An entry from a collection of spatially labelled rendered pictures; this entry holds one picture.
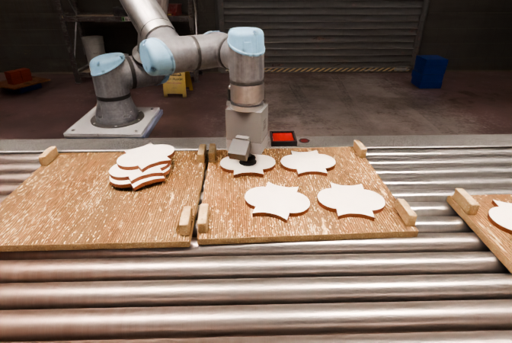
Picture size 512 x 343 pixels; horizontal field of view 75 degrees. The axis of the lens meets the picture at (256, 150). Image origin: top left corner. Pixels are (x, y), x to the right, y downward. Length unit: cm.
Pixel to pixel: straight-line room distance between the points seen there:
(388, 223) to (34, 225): 67
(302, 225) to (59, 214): 48
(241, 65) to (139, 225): 37
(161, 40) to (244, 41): 17
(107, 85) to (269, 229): 82
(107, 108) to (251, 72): 70
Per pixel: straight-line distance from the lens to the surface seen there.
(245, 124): 74
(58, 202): 81
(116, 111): 128
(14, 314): 64
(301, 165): 81
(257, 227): 64
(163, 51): 71
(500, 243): 74
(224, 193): 73
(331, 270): 61
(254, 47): 69
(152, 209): 71
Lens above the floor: 135
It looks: 27 degrees down
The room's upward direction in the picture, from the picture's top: straight up
